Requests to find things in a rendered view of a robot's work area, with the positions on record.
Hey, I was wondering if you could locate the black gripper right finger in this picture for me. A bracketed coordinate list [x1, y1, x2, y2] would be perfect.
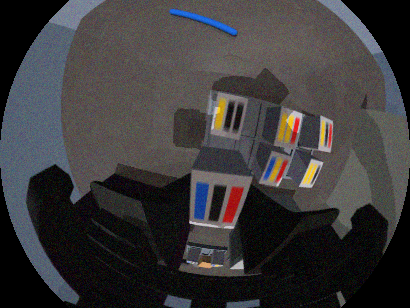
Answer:
[238, 183, 339, 275]

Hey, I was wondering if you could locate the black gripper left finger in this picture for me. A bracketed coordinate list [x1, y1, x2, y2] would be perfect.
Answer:
[89, 174, 190, 267]

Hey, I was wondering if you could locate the blue cylinder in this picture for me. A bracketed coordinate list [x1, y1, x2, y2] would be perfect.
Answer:
[169, 9, 238, 36]

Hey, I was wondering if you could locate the grey flat panel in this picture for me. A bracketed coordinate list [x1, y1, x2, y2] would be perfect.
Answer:
[321, 107, 410, 254]

